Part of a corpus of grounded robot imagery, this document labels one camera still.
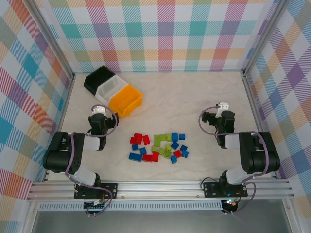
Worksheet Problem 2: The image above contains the yellow plastic bin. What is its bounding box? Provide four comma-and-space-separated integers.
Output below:
108, 84, 144, 120

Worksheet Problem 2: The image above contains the white plastic bin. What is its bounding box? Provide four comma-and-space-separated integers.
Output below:
95, 75, 130, 104

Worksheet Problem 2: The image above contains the black plastic bin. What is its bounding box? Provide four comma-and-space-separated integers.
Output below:
84, 65, 115, 94

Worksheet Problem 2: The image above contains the long blue lego brick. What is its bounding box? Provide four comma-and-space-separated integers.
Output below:
128, 152, 143, 162

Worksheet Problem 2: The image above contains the grey metal panel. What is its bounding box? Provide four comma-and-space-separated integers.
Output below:
31, 210, 293, 233

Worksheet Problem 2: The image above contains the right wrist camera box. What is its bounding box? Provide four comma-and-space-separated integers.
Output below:
216, 102, 230, 119

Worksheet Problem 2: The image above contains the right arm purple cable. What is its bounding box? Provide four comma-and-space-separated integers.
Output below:
198, 104, 270, 214

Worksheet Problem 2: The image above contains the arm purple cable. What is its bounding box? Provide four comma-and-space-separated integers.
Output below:
198, 104, 270, 214
65, 104, 120, 216

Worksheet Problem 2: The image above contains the aluminium table side rail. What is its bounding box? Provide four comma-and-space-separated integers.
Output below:
241, 70, 278, 179
42, 72, 76, 182

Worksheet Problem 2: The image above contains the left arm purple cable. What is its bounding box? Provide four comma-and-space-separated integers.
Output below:
65, 104, 120, 216

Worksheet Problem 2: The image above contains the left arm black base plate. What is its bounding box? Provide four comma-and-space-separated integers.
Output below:
73, 183, 119, 200

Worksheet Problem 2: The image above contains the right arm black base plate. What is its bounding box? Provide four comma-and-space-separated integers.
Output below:
202, 181, 249, 198

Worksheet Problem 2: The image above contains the aluminium mounting rail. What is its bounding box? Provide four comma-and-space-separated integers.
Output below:
26, 179, 294, 201

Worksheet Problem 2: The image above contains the aluminium frame post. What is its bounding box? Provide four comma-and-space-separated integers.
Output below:
242, 0, 291, 74
25, 0, 75, 79

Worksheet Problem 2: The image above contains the white slotted cable duct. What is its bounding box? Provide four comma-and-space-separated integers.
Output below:
38, 203, 224, 212

